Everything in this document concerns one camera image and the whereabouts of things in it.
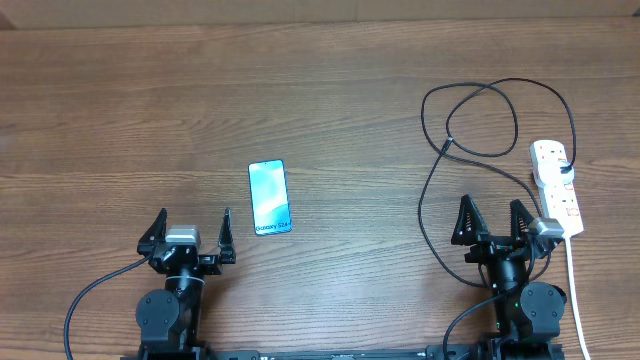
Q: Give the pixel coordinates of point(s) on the white power strip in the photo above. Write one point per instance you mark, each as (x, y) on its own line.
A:
(558, 202)

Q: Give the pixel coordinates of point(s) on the Samsung Galaxy smartphone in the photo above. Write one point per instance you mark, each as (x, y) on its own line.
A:
(269, 197)

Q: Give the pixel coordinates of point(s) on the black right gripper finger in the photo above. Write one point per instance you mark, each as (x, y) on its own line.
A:
(470, 227)
(520, 218)

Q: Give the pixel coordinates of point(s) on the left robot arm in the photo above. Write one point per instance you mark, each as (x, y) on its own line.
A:
(169, 318)

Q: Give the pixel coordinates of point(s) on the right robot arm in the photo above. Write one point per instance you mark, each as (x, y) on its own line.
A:
(528, 313)

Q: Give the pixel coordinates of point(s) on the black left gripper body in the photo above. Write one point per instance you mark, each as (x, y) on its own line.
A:
(207, 265)

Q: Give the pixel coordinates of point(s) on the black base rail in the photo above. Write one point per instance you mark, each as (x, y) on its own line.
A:
(431, 352)

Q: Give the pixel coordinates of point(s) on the white charger plug adapter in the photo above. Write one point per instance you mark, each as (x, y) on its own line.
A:
(553, 173)

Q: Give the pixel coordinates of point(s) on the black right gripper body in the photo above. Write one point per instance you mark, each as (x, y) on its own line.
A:
(488, 249)

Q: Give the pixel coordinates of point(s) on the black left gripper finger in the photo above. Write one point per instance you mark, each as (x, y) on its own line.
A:
(154, 235)
(226, 244)

